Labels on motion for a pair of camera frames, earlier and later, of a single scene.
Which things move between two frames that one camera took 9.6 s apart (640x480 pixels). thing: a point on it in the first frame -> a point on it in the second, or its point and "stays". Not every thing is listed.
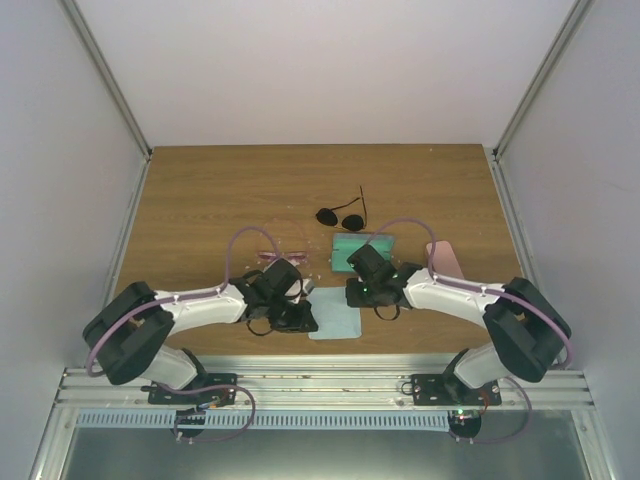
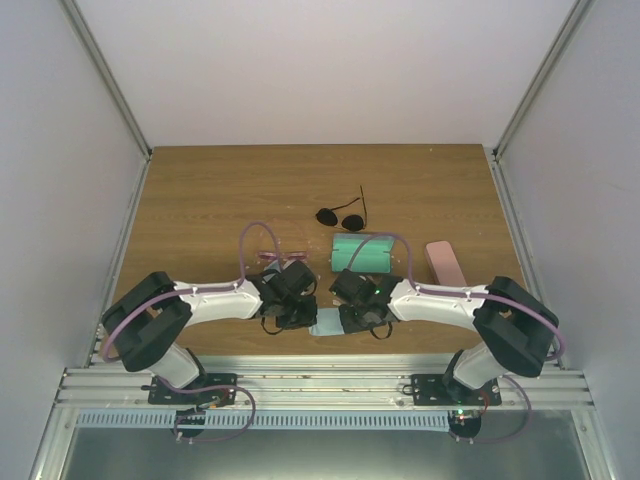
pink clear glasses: x=294 y=256 stays
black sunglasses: x=351 y=222 stays
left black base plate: x=157 y=395 stays
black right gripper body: x=364 y=298 -> x=358 y=322
